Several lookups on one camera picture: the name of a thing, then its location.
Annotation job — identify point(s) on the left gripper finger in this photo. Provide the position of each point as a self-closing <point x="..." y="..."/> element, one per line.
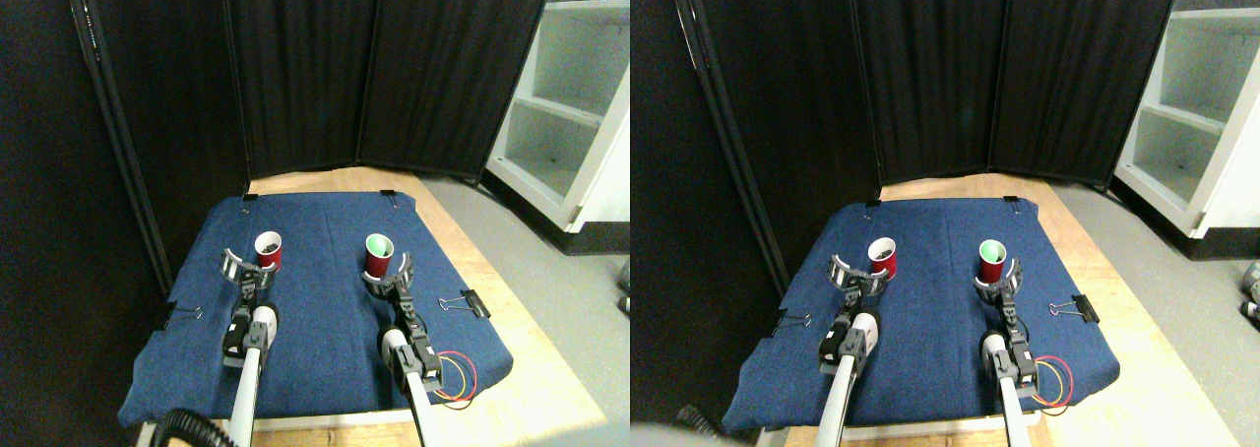
<point x="266" y="278"/>
<point x="228" y="270"/>
<point x="879" y="284"/>
<point x="840" y="276"/>

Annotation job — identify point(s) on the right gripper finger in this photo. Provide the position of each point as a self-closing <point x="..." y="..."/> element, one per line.
<point x="985" y="293"/>
<point x="406" y="274"/>
<point x="374" y="287"/>
<point x="1015" y="280"/>

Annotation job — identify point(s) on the red cup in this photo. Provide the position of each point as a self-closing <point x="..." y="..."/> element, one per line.
<point x="992" y="270"/>
<point x="886" y="265"/>
<point x="377" y="266"/>
<point x="272" y="257"/>

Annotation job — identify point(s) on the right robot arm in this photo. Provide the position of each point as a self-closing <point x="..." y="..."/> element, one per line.
<point x="1010" y="413"/>
<point x="415" y="408"/>

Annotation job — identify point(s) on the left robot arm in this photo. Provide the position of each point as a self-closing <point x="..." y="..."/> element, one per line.
<point x="847" y="408"/>
<point x="249" y="388"/>

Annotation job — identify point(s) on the dark blue cloth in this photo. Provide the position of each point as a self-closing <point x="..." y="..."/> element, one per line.
<point x="935" y="329"/>
<point x="325" y="319"/>

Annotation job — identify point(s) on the grey machine part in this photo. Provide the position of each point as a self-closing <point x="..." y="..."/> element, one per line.
<point x="625" y="270"/>
<point x="1251" y="275"/>

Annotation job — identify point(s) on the white shelf unit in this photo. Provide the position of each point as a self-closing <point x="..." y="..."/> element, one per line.
<point x="1230" y="171"/>
<point x="600" y="171"/>

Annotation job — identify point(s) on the black bracket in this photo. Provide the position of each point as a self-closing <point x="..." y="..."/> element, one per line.
<point x="421" y="331"/>

